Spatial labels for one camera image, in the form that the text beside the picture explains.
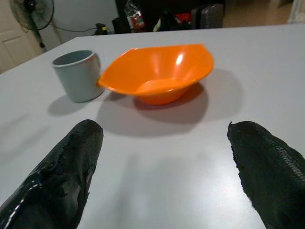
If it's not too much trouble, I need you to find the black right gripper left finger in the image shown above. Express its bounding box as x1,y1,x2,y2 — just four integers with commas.
0,119,104,229

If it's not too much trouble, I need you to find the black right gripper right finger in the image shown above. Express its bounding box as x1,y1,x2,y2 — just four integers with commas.
226,121,305,229

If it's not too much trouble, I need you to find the light grey mug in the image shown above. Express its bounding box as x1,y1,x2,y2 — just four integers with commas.
52,50,105,104

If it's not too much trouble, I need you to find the orange plastic bowl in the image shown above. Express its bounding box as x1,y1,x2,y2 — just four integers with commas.
96,43,214,105

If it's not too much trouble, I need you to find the white panelled door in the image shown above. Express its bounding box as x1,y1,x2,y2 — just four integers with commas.
0,0,39,75

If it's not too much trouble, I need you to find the black standing fan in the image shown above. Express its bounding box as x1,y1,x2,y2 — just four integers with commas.
10,0,55,52

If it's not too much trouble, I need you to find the grey hard-shell suitcase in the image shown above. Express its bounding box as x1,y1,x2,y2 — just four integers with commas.
190,3,224,30

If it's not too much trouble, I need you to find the clear plastic bag red print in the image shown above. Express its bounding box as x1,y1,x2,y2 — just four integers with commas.
124,0,146,31

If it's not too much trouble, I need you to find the black bag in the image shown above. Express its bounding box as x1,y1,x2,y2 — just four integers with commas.
152,9,191,31

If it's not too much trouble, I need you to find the black cable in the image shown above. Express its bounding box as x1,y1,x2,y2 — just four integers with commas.
51,22,98,33

